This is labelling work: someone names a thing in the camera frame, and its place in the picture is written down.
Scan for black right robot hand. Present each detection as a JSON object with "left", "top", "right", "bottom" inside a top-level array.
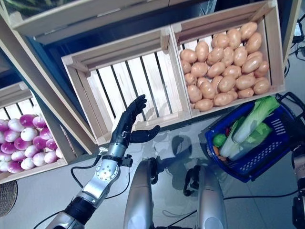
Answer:
[{"left": 285, "top": 109, "right": 305, "bottom": 151}]

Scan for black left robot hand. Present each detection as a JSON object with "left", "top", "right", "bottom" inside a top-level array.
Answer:
[{"left": 111, "top": 94, "right": 161, "bottom": 145}]

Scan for blue plastic shopping basket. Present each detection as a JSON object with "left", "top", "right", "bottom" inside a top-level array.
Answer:
[{"left": 204, "top": 99, "right": 296, "bottom": 183}]

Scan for napa cabbage spread leaves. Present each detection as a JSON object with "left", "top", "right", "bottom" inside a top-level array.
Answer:
[{"left": 230, "top": 121, "right": 274, "bottom": 161}]

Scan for long napa cabbage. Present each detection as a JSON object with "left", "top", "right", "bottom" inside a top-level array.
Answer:
[{"left": 232, "top": 96, "right": 281, "bottom": 143}]

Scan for woven wicker basket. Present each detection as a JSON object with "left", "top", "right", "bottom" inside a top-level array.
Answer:
[{"left": 0, "top": 180, "right": 19, "bottom": 217}]

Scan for small napa cabbage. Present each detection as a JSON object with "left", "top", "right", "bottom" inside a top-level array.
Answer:
[{"left": 219, "top": 116, "right": 246, "bottom": 158}]

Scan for slatted wooden crate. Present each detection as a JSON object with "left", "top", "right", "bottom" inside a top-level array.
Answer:
[{"left": 61, "top": 26, "right": 193, "bottom": 146}]

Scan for silver robot left leg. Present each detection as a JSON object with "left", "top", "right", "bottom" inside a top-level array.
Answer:
[{"left": 123, "top": 157, "right": 159, "bottom": 229}]

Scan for silver robot leg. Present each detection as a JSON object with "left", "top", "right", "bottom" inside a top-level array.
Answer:
[
  {"left": 123, "top": 157, "right": 159, "bottom": 229},
  {"left": 183, "top": 164, "right": 227, "bottom": 229}
]

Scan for light green round pepper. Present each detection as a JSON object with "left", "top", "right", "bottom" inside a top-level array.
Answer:
[{"left": 213, "top": 134, "right": 227, "bottom": 146}]

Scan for wooden potato crate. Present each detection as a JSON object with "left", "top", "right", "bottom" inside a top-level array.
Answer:
[{"left": 170, "top": 0, "right": 286, "bottom": 118}]

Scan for wooden turnip crate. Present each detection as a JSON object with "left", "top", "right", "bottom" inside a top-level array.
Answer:
[{"left": 0, "top": 81, "right": 70, "bottom": 184}]

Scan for silver robot right leg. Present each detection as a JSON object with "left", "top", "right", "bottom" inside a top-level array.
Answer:
[{"left": 183, "top": 164, "right": 227, "bottom": 229}]

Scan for black basket handle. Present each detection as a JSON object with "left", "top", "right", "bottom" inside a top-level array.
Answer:
[{"left": 275, "top": 92, "right": 305, "bottom": 109}]

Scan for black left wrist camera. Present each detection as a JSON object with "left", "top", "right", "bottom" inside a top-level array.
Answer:
[{"left": 121, "top": 154, "right": 133, "bottom": 167}]

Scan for long black floor cable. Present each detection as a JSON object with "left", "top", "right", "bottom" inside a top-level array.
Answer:
[{"left": 223, "top": 190, "right": 300, "bottom": 200}]

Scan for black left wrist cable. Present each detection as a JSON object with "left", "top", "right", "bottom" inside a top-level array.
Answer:
[{"left": 71, "top": 152, "right": 103, "bottom": 189}]

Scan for thin grey floor cord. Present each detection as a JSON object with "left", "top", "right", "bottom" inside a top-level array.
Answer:
[{"left": 163, "top": 208, "right": 198, "bottom": 217}]

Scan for wooden display shelf frame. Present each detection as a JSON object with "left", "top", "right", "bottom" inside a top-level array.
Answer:
[{"left": 0, "top": 0, "right": 303, "bottom": 156}]

